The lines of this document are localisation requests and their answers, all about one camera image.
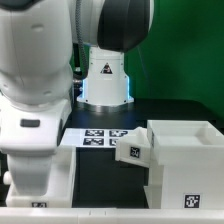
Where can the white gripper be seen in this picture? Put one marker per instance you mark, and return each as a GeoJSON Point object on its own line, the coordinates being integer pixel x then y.
{"type": "Point", "coordinates": [30, 175]}

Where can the white drawer without knob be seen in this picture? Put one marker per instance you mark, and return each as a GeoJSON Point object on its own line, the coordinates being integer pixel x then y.
{"type": "Point", "coordinates": [134, 148]}

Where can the white drawer cabinet box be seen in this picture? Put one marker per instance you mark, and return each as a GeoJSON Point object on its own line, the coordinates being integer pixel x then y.
{"type": "Point", "coordinates": [186, 166]}

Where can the white drawer with knob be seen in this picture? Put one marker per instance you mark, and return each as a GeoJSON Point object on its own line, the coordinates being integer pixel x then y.
{"type": "Point", "coordinates": [60, 187]}

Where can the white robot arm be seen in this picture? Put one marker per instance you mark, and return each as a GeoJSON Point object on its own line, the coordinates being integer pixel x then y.
{"type": "Point", "coordinates": [37, 39]}

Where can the fiducial marker sheet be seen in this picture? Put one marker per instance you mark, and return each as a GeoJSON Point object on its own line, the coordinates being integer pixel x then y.
{"type": "Point", "coordinates": [93, 138]}

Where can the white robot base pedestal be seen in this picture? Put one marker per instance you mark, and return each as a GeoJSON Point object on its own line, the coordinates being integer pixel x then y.
{"type": "Point", "coordinates": [106, 88]}

